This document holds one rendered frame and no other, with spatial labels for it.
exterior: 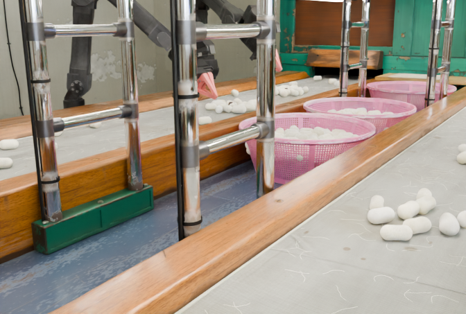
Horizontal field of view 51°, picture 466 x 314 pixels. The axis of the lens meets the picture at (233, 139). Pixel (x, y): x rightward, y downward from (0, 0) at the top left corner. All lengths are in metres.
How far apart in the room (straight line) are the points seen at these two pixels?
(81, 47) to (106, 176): 0.80
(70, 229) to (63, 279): 0.10
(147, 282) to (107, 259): 0.25
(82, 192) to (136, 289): 0.36
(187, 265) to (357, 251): 0.18
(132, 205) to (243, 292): 0.37
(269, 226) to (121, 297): 0.18
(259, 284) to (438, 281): 0.16
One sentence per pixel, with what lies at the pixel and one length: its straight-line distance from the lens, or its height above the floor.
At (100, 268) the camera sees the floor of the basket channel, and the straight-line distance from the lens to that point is 0.65.
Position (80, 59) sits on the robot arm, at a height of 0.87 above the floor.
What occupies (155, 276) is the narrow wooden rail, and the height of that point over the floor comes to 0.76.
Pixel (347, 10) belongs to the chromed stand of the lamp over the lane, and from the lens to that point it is 1.43.
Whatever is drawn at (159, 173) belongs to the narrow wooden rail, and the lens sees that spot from 0.85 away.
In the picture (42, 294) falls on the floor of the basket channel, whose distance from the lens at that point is 0.61.
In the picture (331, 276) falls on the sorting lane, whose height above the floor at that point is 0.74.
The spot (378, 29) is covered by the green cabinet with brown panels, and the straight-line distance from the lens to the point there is 2.01.
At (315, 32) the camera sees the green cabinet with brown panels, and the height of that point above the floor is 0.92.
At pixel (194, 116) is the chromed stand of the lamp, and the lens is 0.48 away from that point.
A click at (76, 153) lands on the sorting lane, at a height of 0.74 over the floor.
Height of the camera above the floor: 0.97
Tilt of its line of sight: 13 degrees down
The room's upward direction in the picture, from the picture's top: 1 degrees counter-clockwise
